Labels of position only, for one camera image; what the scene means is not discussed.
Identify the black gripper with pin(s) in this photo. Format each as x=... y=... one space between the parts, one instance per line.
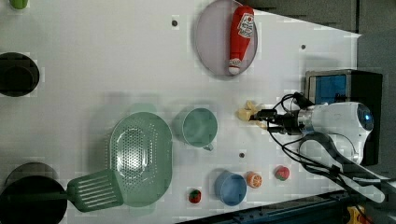
x=284 y=124

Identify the plush peeled banana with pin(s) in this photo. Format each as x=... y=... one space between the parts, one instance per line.
x=249 y=110

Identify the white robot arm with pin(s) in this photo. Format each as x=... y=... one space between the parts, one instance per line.
x=330 y=143

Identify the green mug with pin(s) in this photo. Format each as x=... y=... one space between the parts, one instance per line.
x=196 y=126

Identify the red plush strawberry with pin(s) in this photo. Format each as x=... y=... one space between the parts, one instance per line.
x=282 y=173

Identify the plush orange slice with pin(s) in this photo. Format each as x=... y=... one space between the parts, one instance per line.
x=254 y=180

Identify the blue bowl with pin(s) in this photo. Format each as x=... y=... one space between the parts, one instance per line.
x=230 y=188

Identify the grey round plate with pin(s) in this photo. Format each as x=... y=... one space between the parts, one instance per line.
x=212 y=38

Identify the plush red ketchup bottle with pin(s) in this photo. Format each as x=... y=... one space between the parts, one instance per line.
x=240 y=35

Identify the small red green strawberry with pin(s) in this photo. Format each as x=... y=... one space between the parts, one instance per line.
x=195 y=196

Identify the green colander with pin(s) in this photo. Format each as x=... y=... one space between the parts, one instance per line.
x=141 y=154

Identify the green slotted spatula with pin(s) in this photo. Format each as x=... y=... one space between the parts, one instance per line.
x=87 y=193

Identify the black round burner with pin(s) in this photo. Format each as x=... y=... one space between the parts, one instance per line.
x=19 y=74

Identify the black frying pan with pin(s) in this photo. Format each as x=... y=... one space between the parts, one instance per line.
x=27 y=178

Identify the green object at edge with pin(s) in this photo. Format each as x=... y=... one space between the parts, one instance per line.
x=19 y=4

